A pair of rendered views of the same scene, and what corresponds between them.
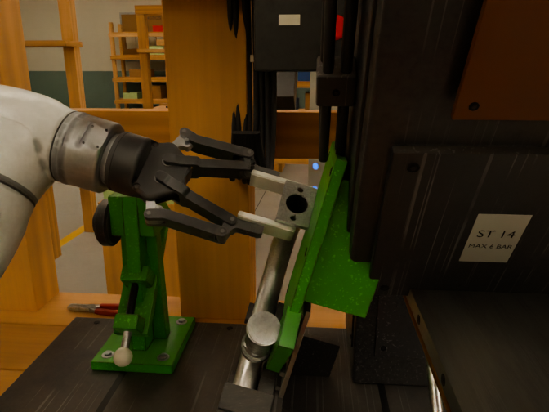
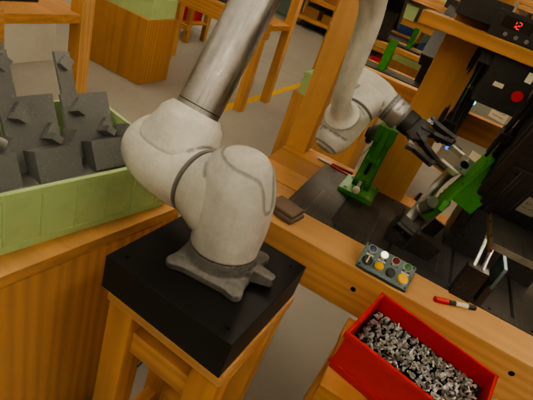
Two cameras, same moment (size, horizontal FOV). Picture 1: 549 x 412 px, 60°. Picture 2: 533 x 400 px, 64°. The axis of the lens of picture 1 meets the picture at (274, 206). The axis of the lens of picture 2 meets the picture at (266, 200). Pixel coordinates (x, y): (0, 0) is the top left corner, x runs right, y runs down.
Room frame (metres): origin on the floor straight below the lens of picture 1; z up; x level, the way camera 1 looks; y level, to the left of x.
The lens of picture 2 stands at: (-0.80, 0.24, 1.58)
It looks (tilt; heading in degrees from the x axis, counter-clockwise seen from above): 30 degrees down; 11
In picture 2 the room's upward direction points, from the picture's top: 21 degrees clockwise
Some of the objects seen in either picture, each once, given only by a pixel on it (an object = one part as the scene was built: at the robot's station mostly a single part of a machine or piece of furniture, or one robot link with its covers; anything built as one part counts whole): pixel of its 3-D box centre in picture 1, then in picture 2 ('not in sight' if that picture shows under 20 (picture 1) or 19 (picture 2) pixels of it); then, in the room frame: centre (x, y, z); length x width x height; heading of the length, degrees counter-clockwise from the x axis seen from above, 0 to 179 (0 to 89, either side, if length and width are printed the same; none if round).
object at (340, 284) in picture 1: (339, 239); (474, 184); (0.51, -0.07, 1.17); 0.13 x 0.12 x 0.20; 85
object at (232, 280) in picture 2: not in sight; (229, 256); (-0.06, 0.42, 0.97); 0.22 x 0.18 x 0.06; 89
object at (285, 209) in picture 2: not in sight; (285, 209); (0.33, 0.39, 0.91); 0.10 x 0.08 x 0.03; 72
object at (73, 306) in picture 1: (104, 309); (334, 166); (0.87, 0.34, 0.89); 0.16 x 0.05 x 0.01; 82
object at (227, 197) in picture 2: not in sight; (233, 198); (-0.06, 0.45, 1.11); 0.18 x 0.16 x 0.22; 75
